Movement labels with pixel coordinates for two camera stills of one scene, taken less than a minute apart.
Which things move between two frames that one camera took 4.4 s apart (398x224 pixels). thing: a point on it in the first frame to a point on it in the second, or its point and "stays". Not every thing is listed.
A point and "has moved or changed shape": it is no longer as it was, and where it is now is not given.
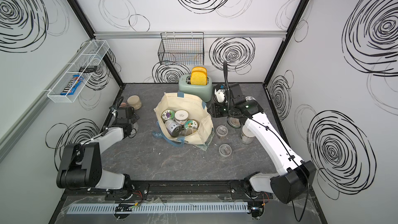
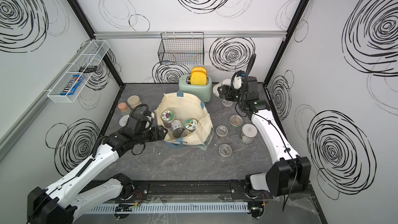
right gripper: x=215 y=111 to x=231 y=90
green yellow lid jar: x=191 y=123 stays
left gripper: x=134 y=116 to x=161 y=135
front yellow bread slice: x=198 y=78 stays
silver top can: x=173 y=127 has moved or changed shape
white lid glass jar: x=246 y=136 stays
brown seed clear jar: x=234 y=122 stays
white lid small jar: x=181 y=116 to x=226 y=82
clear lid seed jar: x=222 y=131 stays
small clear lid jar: x=225 y=150 stays
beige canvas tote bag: x=182 y=119 stays
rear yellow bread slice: x=199 y=68 stays
